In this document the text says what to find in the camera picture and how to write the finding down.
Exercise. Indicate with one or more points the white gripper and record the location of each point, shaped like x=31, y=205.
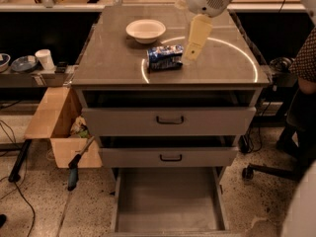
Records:
x=204, y=0

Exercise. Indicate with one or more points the person in patterned shirt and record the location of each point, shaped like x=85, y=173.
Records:
x=302, y=112

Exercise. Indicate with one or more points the grey drawer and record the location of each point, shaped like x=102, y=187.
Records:
x=157, y=113
x=166, y=151
x=168, y=202

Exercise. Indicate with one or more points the black teal clamp tool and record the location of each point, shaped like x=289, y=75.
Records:
x=73, y=165

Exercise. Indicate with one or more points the white foam cup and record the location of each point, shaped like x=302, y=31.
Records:
x=45, y=59

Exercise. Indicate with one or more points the blue pepsi can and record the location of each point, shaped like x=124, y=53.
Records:
x=165, y=57

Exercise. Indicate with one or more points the grey drawer cabinet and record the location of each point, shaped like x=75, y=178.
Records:
x=226, y=69

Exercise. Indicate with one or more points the grey middle drawer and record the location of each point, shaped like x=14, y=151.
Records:
x=166, y=151

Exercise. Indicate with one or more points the grey bottom drawer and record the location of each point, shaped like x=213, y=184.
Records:
x=168, y=202

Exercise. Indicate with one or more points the open cardboard box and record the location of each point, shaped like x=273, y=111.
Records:
x=58, y=119

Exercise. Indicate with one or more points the blue grey bowl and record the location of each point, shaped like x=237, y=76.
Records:
x=24, y=64

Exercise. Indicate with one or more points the grey top drawer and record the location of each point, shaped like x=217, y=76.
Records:
x=157, y=113

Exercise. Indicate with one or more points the grey side shelf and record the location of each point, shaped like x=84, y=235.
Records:
x=38, y=78

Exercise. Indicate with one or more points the white bowl at edge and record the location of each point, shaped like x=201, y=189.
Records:
x=4, y=61

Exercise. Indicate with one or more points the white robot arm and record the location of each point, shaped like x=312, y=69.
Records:
x=300, y=219

